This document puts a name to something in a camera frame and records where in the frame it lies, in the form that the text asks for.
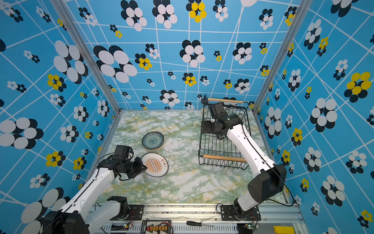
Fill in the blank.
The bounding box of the white plate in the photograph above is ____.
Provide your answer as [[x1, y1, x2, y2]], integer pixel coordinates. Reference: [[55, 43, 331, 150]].
[[142, 132, 165, 151], [141, 153, 169, 178]]

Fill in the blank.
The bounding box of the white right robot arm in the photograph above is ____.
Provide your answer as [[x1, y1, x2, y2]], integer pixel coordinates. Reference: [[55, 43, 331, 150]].
[[208, 102, 286, 220]]

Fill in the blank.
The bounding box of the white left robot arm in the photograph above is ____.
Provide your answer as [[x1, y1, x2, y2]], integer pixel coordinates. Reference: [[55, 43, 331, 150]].
[[41, 145, 147, 234]]

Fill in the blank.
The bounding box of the glass jar with black lid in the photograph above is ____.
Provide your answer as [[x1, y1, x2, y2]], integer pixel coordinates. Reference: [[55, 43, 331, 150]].
[[201, 95, 209, 113]]

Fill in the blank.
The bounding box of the black terminal board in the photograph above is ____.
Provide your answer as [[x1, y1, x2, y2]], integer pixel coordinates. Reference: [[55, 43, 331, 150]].
[[140, 220, 174, 234]]

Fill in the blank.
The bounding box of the black screwdriver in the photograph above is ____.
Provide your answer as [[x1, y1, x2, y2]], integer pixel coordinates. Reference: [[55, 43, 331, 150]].
[[186, 221, 214, 227]]

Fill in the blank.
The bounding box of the yellow box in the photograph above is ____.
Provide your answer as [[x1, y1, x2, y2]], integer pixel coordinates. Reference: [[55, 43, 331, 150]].
[[273, 226, 295, 234]]

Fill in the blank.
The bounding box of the wooden rack handle far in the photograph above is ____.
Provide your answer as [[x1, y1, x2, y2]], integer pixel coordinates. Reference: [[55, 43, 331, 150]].
[[207, 97, 244, 104]]

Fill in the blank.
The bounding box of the black wire dish rack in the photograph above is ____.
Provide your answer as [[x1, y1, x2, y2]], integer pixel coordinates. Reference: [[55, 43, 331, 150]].
[[198, 110, 248, 170]]

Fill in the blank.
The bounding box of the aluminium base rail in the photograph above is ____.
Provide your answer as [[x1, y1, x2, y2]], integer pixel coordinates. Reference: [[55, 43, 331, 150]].
[[58, 203, 310, 234]]

